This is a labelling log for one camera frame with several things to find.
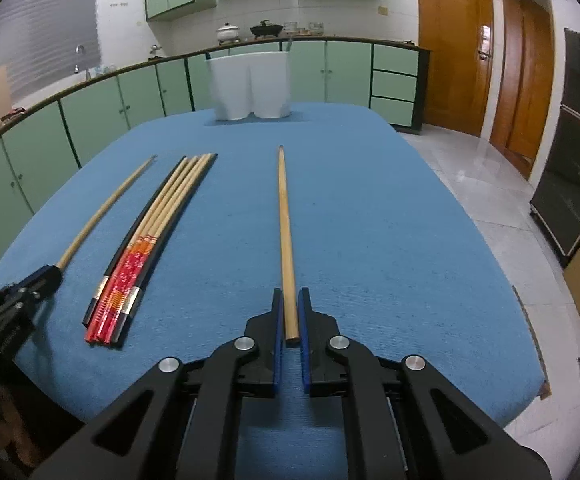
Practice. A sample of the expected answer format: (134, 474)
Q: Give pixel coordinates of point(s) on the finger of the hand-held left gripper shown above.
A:
(45, 280)

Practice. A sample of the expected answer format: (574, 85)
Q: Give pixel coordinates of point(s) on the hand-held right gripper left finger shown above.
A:
(277, 360)

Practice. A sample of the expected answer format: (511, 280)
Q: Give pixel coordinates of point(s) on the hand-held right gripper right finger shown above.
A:
(304, 360)

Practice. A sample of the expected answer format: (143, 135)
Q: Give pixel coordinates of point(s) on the black chopstick with silver band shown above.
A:
(134, 302)
(101, 287)

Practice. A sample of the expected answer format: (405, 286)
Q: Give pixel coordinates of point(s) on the plain wooden chopstick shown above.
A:
(104, 210)
(285, 235)

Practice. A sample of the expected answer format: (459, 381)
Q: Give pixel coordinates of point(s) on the white chopstick holder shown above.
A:
(230, 90)

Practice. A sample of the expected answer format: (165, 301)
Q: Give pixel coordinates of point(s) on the blue tablecloth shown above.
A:
(370, 235)

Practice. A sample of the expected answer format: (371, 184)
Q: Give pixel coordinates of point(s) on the small red object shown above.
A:
(11, 115)

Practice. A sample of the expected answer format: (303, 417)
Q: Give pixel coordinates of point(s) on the green kitchen base cabinets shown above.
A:
(95, 105)

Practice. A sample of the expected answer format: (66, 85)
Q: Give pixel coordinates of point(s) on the curved metal faucet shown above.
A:
(89, 67)

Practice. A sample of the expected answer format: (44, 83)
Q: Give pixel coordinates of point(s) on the small metal tap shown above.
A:
(156, 51)

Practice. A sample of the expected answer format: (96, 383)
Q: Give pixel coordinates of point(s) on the grey window blind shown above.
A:
(45, 25)

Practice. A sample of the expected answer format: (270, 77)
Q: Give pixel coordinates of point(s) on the white cooking pot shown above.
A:
(228, 35)

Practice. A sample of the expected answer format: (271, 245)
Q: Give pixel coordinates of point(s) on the black wok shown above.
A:
(266, 30)

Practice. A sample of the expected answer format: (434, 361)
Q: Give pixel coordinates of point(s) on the glass jar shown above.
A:
(291, 29)
(316, 29)

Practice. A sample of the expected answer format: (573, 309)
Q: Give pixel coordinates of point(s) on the black glass cabinet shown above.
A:
(570, 160)

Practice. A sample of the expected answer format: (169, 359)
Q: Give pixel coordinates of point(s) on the wooden door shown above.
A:
(525, 85)
(450, 60)

